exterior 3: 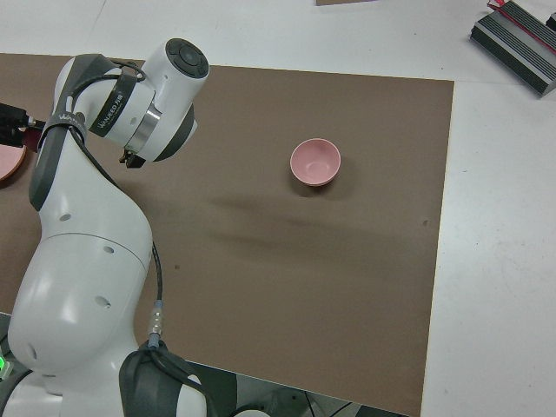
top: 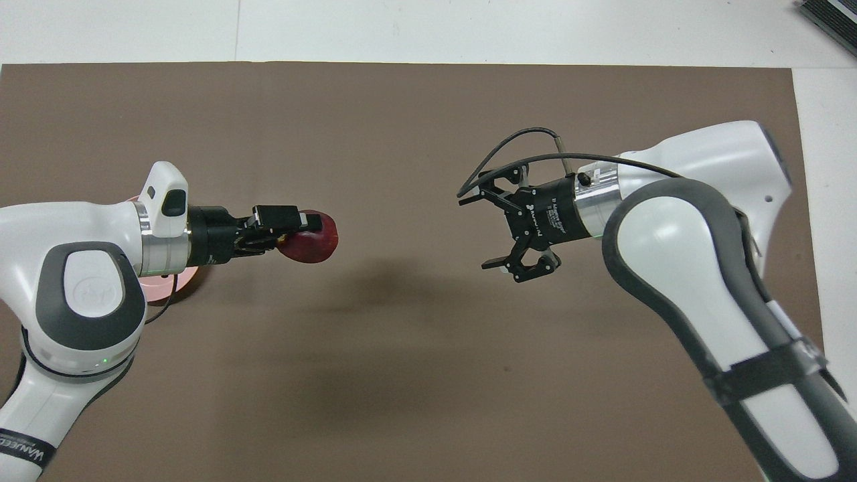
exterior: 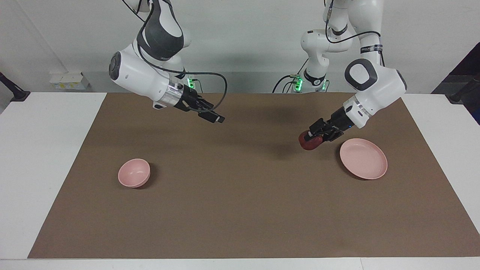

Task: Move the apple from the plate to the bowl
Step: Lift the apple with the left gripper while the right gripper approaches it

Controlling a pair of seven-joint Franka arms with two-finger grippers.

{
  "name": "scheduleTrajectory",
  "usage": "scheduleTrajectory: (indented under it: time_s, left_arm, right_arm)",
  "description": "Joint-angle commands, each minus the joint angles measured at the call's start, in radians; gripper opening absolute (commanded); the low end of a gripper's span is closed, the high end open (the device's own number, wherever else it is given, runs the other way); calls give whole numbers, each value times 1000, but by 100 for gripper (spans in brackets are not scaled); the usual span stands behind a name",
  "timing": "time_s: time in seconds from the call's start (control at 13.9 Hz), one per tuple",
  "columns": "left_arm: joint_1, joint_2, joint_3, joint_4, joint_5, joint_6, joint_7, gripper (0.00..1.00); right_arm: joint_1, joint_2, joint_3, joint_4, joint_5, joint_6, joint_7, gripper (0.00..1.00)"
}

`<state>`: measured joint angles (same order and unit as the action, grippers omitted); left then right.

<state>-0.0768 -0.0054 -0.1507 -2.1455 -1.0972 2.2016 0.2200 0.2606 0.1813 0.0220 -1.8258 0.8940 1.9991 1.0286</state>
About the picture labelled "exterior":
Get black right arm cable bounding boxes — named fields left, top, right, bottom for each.
left=121, top=0, right=228, bottom=113

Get pink plate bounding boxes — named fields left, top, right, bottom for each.
left=340, top=138, right=388, bottom=180

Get pink bowl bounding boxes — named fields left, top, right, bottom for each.
left=118, top=158, right=151, bottom=188

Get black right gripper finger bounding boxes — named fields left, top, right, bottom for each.
left=195, top=97, right=226, bottom=122
left=198, top=111, right=222, bottom=124

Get dark red apple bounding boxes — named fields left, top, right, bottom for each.
left=298, top=130, right=324, bottom=151

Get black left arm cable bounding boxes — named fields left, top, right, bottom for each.
left=324, top=0, right=386, bottom=69

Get white power strip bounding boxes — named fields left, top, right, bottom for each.
left=49, top=71, right=91, bottom=91

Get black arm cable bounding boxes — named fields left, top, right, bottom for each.
left=121, top=0, right=228, bottom=113
left=324, top=0, right=386, bottom=69

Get brown table mat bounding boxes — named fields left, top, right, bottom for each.
left=27, top=93, right=480, bottom=259

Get black left base cables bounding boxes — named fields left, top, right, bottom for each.
left=272, top=58, right=310, bottom=93

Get black clamp stand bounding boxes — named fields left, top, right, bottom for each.
left=449, top=73, right=480, bottom=104
left=0, top=72, right=31, bottom=102

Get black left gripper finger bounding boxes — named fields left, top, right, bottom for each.
left=308, top=118, right=331, bottom=137
left=321, top=127, right=345, bottom=143

